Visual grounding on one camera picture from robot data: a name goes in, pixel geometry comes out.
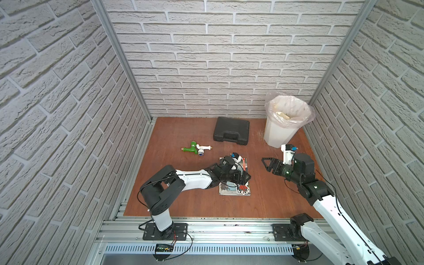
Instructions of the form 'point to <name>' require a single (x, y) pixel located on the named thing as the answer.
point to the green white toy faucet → (197, 149)
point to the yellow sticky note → (283, 115)
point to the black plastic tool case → (231, 130)
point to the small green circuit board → (164, 248)
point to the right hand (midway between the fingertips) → (268, 160)
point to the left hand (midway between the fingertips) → (240, 169)
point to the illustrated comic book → (243, 188)
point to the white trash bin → (275, 135)
